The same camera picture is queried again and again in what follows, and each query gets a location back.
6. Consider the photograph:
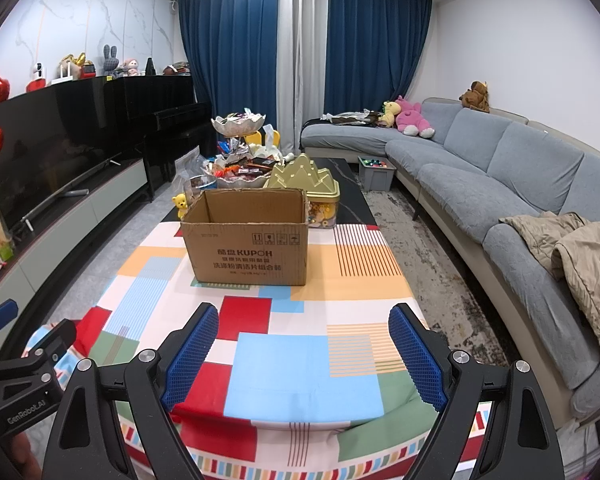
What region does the small pile of assorted snacks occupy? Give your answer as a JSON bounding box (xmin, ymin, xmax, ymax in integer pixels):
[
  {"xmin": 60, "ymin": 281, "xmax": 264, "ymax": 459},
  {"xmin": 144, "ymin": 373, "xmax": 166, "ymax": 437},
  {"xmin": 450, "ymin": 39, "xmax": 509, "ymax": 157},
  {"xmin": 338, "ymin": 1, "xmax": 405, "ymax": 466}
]
[{"xmin": 220, "ymin": 108, "xmax": 266, "ymax": 126}]

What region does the grey storage bin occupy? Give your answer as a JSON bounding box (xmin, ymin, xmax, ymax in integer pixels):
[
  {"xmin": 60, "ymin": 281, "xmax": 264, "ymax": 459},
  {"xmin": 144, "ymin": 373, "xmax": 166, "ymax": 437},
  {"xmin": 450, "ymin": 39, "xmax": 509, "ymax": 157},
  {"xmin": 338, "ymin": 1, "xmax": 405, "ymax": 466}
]
[{"xmin": 357, "ymin": 156, "xmax": 397, "ymax": 192}]

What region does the grey sectional sofa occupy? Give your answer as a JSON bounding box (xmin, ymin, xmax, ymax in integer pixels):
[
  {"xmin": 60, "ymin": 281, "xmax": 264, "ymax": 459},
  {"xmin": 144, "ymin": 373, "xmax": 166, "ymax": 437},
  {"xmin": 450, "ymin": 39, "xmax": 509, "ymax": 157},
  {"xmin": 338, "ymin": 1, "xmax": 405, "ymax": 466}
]
[{"xmin": 300, "ymin": 97, "xmax": 600, "ymax": 431}]

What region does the grey plush rabbit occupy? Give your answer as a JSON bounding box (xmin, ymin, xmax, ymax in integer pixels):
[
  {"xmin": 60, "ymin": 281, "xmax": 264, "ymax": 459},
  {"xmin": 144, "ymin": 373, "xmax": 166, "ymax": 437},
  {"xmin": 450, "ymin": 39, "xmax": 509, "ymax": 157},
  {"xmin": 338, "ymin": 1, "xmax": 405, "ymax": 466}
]
[{"xmin": 102, "ymin": 44, "xmax": 121, "ymax": 78}]

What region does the grey television cabinet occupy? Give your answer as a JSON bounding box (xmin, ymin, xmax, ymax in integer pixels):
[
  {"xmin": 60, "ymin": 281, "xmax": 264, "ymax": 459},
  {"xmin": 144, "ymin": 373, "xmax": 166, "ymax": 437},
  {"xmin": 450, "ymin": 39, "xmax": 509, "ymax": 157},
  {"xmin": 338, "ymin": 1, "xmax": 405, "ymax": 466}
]
[{"xmin": 0, "ymin": 156, "xmax": 156, "ymax": 306}]

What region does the gold mountain-lid tin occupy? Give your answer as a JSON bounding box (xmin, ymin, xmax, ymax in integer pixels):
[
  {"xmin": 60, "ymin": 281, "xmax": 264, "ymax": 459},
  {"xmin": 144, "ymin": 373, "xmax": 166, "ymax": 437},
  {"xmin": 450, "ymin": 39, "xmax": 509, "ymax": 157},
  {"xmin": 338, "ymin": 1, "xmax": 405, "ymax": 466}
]
[{"xmin": 262, "ymin": 153, "xmax": 341, "ymax": 229}]

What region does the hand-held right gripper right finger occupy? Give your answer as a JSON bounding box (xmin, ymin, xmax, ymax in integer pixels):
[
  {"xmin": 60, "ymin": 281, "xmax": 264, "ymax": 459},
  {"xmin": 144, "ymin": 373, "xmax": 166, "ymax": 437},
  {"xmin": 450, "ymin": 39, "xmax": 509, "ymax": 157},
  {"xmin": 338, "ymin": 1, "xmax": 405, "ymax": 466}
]
[{"xmin": 388, "ymin": 302, "xmax": 566, "ymax": 480}]

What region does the yellow toy bear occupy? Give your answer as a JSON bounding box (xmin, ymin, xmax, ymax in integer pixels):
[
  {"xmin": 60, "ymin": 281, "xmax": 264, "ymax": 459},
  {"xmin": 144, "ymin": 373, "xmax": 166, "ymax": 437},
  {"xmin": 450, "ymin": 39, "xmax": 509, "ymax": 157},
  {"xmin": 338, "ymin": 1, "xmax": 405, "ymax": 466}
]
[{"xmin": 171, "ymin": 192, "xmax": 191, "ymax": 221}]

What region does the white security camera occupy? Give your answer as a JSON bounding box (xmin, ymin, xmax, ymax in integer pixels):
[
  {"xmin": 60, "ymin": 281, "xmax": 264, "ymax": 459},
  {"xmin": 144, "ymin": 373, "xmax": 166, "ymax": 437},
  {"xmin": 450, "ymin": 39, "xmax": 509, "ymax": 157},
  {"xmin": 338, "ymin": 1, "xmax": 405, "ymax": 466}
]
[{"xmin": 26, "ymin": 62, "xmax": 48, "ymax": 93}]

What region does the black curved television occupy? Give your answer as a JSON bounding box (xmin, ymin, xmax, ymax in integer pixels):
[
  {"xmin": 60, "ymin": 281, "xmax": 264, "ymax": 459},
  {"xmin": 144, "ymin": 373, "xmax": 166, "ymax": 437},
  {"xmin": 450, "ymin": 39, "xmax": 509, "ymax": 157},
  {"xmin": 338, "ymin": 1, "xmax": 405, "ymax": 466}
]
[{"xmin": 0, "ymin": 76, "xmax": 148, "ymax": 233}]

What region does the clear jar with blue label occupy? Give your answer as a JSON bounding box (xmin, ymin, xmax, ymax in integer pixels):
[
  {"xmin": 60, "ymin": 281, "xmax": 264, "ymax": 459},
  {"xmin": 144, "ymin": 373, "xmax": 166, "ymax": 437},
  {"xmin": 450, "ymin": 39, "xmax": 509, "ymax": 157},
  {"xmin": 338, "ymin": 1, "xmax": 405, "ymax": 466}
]
[{"xmin": 187, "ymin": 175, "xmax": 218, "ymax": 206}]

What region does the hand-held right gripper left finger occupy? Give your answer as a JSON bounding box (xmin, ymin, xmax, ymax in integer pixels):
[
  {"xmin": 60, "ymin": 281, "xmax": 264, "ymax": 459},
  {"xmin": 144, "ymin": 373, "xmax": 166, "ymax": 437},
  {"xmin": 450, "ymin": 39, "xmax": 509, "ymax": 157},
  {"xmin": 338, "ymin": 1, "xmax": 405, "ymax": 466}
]
[{"xmin": 42, "ymin": 302, "xmax": 221, "ymax": 480}]

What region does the yellow plastic item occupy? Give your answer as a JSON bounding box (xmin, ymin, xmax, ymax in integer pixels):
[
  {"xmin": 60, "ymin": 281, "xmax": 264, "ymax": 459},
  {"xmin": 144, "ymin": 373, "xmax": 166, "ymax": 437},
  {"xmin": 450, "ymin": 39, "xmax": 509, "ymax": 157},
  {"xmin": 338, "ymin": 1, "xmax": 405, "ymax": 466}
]
[{"xmin": 245, "ymin": 129, "xmax": 282, "ymax": 147}]

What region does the white tiered bowl stand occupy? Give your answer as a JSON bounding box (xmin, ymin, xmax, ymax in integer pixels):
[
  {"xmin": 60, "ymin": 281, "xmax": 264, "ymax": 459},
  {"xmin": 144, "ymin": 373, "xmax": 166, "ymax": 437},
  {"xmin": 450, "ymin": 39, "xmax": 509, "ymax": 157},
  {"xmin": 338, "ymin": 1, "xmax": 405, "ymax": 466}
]
[{"xmin": 200, "ymin": 110, "xmax": 281, "ymax": 191}]

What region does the brown plush toy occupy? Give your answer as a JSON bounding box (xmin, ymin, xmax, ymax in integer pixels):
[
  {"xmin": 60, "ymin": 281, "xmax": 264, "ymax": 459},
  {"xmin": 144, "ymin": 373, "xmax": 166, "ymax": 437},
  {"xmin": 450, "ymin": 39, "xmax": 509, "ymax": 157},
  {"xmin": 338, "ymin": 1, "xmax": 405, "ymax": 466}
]
[{"xmin": 459, "ymin": 81, "xmax": 491, "ymax": 113}]

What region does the yellow plush toy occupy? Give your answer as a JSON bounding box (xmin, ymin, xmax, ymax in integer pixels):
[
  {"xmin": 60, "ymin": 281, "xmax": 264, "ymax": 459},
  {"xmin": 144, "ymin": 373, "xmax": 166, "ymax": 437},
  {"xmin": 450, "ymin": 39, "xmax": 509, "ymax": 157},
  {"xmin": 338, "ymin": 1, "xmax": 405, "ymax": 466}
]
[{"xmin": 377, "ymin": 101, "xmax": 400, "ymax": 128}]

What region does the clear plastic bag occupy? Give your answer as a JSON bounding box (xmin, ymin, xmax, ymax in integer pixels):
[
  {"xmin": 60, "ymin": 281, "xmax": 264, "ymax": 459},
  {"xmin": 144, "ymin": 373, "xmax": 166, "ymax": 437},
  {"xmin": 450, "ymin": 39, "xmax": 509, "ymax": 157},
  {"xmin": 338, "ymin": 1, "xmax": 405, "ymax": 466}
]
[{"xmin": 175, "ymin": 147, "xmax": 206, "ymax": 181}]

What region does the gold ornament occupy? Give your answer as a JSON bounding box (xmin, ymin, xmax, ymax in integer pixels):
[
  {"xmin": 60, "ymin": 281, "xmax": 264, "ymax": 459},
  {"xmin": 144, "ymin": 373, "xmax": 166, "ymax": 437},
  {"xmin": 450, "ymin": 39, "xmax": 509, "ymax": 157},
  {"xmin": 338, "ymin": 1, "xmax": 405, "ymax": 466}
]
[{"xmin": 50, "ymin": 52, "xmax": 96, "ymax": 86}]

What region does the colourful patterned tablecloth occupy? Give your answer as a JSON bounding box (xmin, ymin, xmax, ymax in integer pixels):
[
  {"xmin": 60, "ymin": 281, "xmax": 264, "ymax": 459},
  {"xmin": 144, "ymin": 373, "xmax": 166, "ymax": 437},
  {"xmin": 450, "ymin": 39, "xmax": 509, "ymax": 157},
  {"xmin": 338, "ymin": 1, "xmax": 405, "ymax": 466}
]
[{"xmin": 22, "ymin": 220, "xmax": 481, "ymax": 480}]

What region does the white sheer curtain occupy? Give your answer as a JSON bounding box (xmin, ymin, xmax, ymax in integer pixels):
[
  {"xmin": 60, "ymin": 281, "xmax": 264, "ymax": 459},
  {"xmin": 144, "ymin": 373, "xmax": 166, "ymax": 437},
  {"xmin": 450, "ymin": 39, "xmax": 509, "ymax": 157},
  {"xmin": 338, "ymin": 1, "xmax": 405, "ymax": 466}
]
[{"xmin": 277, "ymin": 0, "xmax": 331, "ymax": 121}]

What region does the black upright piano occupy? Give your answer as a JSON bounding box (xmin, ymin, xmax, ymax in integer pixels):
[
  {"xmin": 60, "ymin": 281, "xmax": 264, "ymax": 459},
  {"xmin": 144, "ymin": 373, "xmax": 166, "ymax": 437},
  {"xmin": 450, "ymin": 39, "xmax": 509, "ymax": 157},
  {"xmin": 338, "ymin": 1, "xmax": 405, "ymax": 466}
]
[{"xmin": 102, "ymin": 74, "xmax": 215, "ymax": 198}]

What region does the beige quilted jacket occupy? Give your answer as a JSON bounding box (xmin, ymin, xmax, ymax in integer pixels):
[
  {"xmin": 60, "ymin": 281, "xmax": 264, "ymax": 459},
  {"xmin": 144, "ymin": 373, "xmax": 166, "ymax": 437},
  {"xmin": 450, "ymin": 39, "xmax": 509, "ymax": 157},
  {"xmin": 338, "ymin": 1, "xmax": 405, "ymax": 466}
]
[{"xmin": 500, "ymin": 211, "xmax": 600, "ymax": 353}]

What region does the brown cardboard box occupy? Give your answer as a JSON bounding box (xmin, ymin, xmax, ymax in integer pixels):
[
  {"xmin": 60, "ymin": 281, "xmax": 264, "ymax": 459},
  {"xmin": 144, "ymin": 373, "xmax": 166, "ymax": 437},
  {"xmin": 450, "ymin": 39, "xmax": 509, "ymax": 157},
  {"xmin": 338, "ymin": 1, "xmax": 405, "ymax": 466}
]
[{"xmin": 180, "ymin": 188, "xmax": 311, "ymax": 287}]

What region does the blue curtain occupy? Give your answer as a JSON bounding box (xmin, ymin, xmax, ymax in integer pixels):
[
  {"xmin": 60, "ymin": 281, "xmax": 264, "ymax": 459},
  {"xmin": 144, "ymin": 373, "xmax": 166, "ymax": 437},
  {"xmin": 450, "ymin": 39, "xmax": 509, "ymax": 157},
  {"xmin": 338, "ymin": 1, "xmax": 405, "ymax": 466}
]
[
  {"xmin": 325, "ymin": 0, "xmax": 433, "ymax": 118},
  {"xmin": 176, "ymin": 0, "xmax": 283, "ymax": 133}
]

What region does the large pile of assorted snacks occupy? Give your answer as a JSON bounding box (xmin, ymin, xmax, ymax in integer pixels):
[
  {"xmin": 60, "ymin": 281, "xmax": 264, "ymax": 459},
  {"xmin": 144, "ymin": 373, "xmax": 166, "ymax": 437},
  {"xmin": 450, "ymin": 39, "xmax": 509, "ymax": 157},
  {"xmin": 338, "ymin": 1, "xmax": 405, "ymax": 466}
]
[{"xmin": 207, "ymin": 152, "xmax": 281, "ymax": 181}]

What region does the pile of clothes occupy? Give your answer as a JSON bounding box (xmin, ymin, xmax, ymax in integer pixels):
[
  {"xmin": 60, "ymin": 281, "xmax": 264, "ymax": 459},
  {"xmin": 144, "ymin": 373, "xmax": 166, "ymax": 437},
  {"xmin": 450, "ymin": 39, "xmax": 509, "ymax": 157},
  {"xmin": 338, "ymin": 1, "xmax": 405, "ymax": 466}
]
[{"xmin": 322, "ymin": 109, "xmax": 383, "ymax": 127}]

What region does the grey patterned rug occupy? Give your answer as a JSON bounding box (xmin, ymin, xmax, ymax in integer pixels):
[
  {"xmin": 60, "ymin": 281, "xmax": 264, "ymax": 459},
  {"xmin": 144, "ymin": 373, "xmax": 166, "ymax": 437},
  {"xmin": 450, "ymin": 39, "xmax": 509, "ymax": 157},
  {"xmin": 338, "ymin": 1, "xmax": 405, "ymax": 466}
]
[{"xmin": 360, "ymin": 187, "xmax": 511, "ymax": 366}]

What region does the pink plush toy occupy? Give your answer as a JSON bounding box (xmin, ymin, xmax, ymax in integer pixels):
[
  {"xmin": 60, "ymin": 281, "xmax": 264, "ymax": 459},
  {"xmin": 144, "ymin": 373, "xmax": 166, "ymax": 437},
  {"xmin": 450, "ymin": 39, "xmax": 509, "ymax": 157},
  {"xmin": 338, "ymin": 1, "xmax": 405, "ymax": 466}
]
[{"xmin": 395, "ymin": 95, "xmax": 437, "ymax": 139}]

